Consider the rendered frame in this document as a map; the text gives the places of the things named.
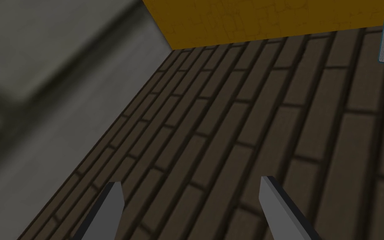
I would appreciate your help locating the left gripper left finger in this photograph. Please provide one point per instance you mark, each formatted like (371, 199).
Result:
(107, 216)

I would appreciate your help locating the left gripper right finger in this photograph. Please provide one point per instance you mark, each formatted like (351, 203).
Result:
(280, 216)

